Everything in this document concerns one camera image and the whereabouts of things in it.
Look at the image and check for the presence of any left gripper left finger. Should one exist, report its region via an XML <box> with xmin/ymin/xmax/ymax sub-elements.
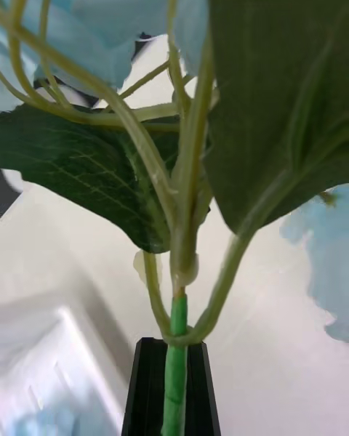
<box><xmin>121</xmin><ymin>336</ymin><xmax>170</xmax><ymax>436</ymax></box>

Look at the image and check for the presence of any shallow white box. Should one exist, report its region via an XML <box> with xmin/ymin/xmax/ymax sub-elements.
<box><xmin>0</xmin><ymin>286</ymin><xmax>137</xmax><ymax>436</ymax></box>

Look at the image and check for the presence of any pale blue flower with stem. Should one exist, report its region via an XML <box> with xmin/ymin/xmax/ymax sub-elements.
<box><xmin>279</xmin><ymin>185</ymin><xmax>349</xmax><ymax>343</ymax></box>
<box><xmin>0</xmin><ymin>0</ymin><xmax>349</xmax><ymax>436</ymax></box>

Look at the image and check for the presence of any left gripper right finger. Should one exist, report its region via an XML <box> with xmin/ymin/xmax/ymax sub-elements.
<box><xmin>183</xmin><ymin>341</ymin><xmax>222</xmax><ymax>436</ymax></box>

